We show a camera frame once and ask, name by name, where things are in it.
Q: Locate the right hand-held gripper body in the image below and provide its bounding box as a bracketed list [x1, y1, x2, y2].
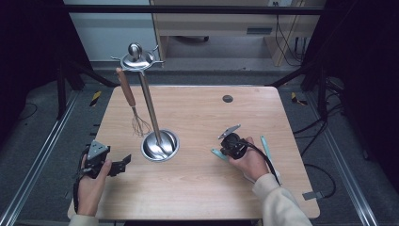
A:
[217, 123, 250, 160]

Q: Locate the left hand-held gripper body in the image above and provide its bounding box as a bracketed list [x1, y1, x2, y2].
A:
[79, 139, 111, 180]

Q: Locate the stainless steel utensil rack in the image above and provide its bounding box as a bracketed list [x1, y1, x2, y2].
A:
[110, 41, 181, 163]

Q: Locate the wooden-handled wire whisk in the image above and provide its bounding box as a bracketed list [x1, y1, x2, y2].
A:
[116, 67, 152, 138]

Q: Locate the person's right hand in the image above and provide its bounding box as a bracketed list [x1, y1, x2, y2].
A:
[228, 136, 270, 183]

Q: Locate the person's left hand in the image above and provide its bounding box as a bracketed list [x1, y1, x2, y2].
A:
[76, 154, 113, 218]

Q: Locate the yellow-black tape marker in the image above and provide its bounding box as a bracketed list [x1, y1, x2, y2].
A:
[290, 91, 309, 106]
[89, 90, 103, 107]

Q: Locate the black metal stand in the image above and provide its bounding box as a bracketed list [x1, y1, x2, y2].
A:
[266, 59, 330, 121]
[56, 60, 121, 121]

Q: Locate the white cabinet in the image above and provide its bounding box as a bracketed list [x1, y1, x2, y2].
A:
[63, 0, 161, 62]

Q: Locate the dark curtain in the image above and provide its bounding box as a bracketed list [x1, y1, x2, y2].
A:
[0, 0, 95, 149]
[300, 0, 399, 192]

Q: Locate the black horizontal bar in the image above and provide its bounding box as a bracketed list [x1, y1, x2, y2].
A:
[60, 4, 327, 16]

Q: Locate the right hand-held gripper cable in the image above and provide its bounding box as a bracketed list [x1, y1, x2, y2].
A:
[244, 142, 281, 186]

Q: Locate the hand-held gripper cable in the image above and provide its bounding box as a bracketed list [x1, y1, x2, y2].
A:
[244, 142, 281, 186]
[72, 175, 83, 215]

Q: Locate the left hand-held gripper cable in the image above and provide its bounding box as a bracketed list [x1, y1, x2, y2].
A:
[72, 175, 83, 215]

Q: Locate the aluminium floor rail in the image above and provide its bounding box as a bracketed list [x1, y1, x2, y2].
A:
[0, 90, 79, 226]
[305, 92, 380, 226]

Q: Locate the black looped floor cable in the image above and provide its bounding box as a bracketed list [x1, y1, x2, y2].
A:
[302, 163, 337, 200]

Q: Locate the black hanging cable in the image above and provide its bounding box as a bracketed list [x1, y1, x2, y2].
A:
[274, 2, 303, 67]

